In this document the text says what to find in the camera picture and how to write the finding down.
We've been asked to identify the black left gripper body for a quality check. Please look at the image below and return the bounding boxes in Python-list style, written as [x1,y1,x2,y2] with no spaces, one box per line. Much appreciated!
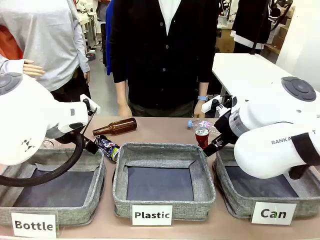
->
[46,123,87,146]

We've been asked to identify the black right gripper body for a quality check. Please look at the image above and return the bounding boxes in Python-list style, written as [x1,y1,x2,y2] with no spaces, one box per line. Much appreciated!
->
[214,111,238,145]

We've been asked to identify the clear bottle with pink label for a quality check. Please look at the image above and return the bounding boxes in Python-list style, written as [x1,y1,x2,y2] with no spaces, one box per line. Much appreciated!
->
[187,119,221,137]

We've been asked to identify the crushed black Pepsi can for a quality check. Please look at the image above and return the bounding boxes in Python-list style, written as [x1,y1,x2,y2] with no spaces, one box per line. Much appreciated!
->
[94,135,120,162]

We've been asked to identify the brown glass beer bottle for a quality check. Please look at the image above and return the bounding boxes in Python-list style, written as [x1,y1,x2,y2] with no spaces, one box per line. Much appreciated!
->
[92,117,138,137]

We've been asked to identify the person right forearm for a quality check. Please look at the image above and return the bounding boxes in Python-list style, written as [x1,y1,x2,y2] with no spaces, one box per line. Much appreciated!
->
[115,79,130,107]

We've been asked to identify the person left forearm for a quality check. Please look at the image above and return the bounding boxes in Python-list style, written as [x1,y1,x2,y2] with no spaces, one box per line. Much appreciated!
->
[196,81,210,98]

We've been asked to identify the dented red soda can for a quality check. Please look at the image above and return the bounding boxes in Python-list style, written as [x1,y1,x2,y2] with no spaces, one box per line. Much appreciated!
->
[194,126,210,150]

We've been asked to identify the grey fabric basket Bottle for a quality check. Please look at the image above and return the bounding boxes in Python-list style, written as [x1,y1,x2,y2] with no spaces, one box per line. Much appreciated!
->
[0,147,106,227]

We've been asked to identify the grey fabric basket Plastic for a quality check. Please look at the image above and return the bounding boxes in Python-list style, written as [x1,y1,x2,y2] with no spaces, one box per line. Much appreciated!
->
[111,142,217,222]

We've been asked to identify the grey fabric basket Can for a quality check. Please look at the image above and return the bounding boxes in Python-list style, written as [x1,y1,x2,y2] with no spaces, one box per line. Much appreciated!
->
[212,145,320,221]

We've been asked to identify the white Can label card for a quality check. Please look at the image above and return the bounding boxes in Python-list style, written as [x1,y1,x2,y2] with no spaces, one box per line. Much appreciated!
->
[251,201,298,226]

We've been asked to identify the person left hand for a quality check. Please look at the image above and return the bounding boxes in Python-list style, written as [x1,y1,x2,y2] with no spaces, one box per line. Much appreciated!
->
[193,99,207,119]

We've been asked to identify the person right hand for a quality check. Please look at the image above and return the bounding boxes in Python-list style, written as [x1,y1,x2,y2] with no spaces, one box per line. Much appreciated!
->
[117,103,133,118]

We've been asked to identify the mannequin black trousers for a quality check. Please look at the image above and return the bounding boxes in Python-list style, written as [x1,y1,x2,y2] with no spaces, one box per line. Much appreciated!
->
[49,67,92,103]

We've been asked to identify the white side table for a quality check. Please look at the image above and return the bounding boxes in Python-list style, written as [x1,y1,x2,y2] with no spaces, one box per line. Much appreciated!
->
[211,52,301,101]

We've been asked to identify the mannequin beige hand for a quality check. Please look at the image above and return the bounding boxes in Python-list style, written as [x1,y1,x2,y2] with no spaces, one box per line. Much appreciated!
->
[22,59,46,78]

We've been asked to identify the white Plastic label card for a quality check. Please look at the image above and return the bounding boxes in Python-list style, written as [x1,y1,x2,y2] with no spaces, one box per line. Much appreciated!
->
[131,204,173,227]

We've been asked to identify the white Bottle label card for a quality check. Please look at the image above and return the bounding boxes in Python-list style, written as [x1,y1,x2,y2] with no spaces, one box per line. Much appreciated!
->
[10,211,60,239]

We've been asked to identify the person black cardigan torso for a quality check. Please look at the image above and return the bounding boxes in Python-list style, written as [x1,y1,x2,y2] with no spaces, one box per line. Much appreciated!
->
[109,0,220,111]

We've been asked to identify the orange garment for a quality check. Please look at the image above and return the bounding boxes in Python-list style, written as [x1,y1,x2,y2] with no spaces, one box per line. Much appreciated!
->
[0,24,25,61]

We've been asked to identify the black striped jacket background person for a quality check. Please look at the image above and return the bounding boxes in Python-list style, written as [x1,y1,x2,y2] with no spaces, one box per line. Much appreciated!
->
[231,0,276,51]

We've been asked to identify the blue jacket background person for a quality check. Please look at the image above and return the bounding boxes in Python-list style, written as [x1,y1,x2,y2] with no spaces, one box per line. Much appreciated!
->
[105,0,116,76]

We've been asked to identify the cardboard boxes stack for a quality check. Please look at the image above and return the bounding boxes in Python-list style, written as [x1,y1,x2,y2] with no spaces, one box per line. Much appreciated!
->
[276,17,293,47]

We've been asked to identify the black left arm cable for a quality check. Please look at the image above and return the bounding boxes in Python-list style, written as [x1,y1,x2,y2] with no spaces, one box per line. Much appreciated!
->
[0,133,85,187]

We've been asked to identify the black right arm cable sleeve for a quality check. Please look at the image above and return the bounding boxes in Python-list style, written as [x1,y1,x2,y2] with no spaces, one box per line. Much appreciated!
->
[288,132,320,180]

